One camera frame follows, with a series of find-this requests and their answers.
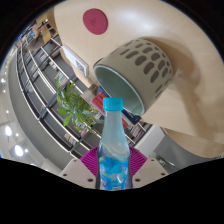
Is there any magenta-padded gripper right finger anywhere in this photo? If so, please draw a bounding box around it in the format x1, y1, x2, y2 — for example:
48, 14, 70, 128
128, 146, 169, 190

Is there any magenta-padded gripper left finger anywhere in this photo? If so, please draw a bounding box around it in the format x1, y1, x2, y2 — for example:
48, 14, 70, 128
59, 146, 101, 190

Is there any clear bottle with blue cap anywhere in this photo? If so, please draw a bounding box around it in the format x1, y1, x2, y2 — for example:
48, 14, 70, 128
96, 97, 132, 192

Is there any green plant on grey ledge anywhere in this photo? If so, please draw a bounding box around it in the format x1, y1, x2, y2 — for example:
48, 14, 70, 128
153, 154, 169, 168

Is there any light wooden chair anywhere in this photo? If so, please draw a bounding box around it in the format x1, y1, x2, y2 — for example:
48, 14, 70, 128
162, 127, 224, 159

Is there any group of ceiling lights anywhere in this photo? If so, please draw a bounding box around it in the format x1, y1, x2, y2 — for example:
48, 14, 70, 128
0, 76, 31, 158

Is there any green potted plant, white pot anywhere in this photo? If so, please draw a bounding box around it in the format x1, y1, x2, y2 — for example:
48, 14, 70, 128
54, 75, 105, 135

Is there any grey shelf unit with books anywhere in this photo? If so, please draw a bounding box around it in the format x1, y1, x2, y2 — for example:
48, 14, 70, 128
14, 33, 154, 161

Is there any grey-green patterned mug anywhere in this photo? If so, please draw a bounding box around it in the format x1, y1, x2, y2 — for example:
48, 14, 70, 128
92, 38, 175, 117

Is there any group of wooden chairs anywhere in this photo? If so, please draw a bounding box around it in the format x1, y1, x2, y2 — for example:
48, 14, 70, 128
19, 14, 59, 48

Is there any flat round red coaster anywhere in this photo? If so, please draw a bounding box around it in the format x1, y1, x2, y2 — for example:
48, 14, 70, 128
82, 8, 109, 36

